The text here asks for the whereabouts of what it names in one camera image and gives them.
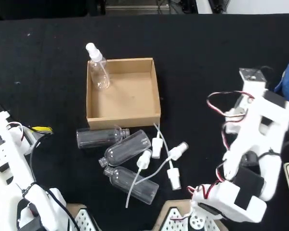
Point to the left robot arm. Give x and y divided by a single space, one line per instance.
4 173

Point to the cardboard box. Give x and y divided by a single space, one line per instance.
125 101

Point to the clear bottle with spray top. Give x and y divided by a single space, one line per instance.
99 72

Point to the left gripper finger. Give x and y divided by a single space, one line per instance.
42 129

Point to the white spray top with tube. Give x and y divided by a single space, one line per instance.
174 179
144 158
178 150
157 148

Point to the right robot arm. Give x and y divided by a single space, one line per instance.
253 134

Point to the clear plastic bottle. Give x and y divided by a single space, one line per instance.
96 138
125 150
135 184

